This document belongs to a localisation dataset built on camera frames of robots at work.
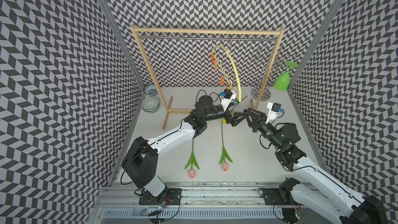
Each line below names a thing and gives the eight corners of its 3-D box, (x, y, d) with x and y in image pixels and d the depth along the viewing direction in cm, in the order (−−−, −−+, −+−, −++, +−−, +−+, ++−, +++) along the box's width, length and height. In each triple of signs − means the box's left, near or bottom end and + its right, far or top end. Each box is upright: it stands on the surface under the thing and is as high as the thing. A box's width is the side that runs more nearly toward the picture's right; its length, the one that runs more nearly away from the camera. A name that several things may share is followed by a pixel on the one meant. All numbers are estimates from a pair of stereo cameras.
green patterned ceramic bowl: (141, 115, 104) (138, 111, 100) (145, 101, 112) (143, 97, 108) (158, 115, 104) (156, 111, 100) (161, 101, 112) (160, 97, 108)
